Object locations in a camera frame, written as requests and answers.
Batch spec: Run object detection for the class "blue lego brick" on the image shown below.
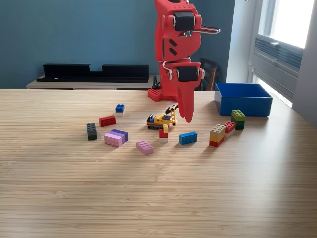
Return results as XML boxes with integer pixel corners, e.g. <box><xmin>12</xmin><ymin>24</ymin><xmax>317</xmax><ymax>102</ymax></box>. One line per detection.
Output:
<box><xmin>179</xmin><ymin>131</ymin><xmax>198</xmax><ymax>146</ymax></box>

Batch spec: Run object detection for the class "red lego brick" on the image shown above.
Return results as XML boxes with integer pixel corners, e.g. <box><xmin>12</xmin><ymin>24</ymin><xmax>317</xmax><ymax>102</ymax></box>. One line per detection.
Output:
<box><xmin>99</xmin><ymin>115</ymin><xmax>117</xmax><ymax>127</ymax></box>

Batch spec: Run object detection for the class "blue plastic bin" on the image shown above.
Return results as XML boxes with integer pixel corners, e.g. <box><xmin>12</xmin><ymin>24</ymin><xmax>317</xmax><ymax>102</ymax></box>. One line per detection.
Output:
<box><xmin>214</xmin><ymin>82</ymin><xmax>273</xmax><ymax>117</ymax></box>

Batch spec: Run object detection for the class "pink lego brick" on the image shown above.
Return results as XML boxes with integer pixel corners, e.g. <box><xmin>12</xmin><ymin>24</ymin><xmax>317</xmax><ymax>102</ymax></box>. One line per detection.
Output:
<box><xmin>136</xmin><ymin>140</ymin><xmax>154</xmax><ymax>156</ymax></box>

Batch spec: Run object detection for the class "dark wooden chair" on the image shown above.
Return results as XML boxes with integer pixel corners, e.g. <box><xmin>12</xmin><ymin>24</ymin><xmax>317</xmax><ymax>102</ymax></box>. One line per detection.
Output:
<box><xmin>195</xmin><ymin>58</ymin><xmax>220</xmax><ymax>91</ymax></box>

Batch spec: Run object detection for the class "small yellow toy digger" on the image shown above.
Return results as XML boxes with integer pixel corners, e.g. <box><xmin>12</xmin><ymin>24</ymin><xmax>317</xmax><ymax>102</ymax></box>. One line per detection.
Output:
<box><xmin>146</xmin><ymin>104</ymin><xmax>181</xmax><ymax>130</ymax></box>

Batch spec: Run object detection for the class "yellow red white brick stack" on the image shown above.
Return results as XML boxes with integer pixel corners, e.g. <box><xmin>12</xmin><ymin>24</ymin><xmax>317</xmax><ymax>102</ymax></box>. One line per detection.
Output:
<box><xmin>158</xmin><ymin>123</ymin><xmax>169</xmax><ymax>143</ymax></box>

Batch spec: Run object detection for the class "tan yellow red brick stack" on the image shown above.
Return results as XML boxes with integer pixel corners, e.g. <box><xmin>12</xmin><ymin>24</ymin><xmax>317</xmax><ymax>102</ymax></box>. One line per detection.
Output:
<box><xmin>209</xmin><ymin>123</ymin><xmax>226</xmax><ymax>148</ymax></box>

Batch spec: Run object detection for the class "red on white brick stack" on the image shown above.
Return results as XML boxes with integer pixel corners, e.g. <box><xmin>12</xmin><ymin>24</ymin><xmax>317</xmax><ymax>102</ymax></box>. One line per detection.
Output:
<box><xmin>224</xmin><ymin>120</ymin><xmax>236</xmax><ymax>139</ymax></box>

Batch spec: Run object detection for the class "green brick stack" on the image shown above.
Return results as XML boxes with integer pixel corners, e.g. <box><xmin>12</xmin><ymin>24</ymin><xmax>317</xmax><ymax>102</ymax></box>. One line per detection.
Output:
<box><xmin>230</xmin><ymin>109</ymin><xmax>246</xmax><ymax>130</ymax></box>

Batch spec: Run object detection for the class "pink purple brick stack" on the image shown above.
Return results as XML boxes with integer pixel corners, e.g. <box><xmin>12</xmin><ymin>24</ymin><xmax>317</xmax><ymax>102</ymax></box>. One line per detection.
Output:
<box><xmin>104</xmin><ymin>128</ymin><xmax>129</xmax><ymax>148</ymax></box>

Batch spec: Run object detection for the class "grey window vent unit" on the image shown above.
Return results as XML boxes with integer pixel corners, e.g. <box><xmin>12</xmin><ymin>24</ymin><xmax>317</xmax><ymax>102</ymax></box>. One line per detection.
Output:
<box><xmin>249</xmin><ymin>34</ymin><xmax>304</xmax><ymax>101</ymax></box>

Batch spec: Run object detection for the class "dark grey black brick stack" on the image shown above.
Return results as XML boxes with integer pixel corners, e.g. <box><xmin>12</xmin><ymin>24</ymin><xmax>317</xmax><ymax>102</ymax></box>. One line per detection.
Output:
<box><xmin>86</xmin><ymin>122</ymin><xmax>98</xmax><ymax>141</ymax></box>

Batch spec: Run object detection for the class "bright window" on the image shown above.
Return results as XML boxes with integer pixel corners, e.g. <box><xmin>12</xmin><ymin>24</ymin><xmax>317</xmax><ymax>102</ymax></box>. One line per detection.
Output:
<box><xmin>257</xmin><ymin>0</ymin><xmax>317</xmax><ymax>50</ymax></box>

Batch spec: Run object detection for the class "pale wooden sideboard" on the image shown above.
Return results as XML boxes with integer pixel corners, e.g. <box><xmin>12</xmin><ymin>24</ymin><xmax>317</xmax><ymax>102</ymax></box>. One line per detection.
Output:
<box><xmin>26</xmin><ymin>74</ymin><xmax>199</xmax><ymax>91</ymax></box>

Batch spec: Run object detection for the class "black wall shelf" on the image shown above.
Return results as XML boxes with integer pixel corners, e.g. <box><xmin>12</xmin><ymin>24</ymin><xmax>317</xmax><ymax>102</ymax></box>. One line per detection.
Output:
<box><xmin>36</xmin><ymin>63</ymin><xmax>150</xmax><ymax>83</ymax></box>

